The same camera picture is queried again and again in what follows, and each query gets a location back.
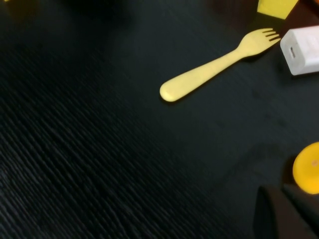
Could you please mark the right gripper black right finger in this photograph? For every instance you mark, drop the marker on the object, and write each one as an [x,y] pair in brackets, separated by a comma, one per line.
[307,211]

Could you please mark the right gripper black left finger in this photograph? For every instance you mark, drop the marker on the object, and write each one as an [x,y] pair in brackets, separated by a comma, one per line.
[274,219]

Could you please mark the yellow plastic fork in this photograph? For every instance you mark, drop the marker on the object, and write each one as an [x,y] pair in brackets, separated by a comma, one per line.
[199,74]

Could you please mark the yellow rubber duck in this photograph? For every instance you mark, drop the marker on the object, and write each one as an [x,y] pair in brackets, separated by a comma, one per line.
[307,169]

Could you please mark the yellow foam cube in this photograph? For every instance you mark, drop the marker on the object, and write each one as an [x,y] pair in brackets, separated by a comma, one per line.
[276,7]

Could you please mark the white usb wall charger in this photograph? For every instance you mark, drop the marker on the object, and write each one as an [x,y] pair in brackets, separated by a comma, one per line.
[304,49]

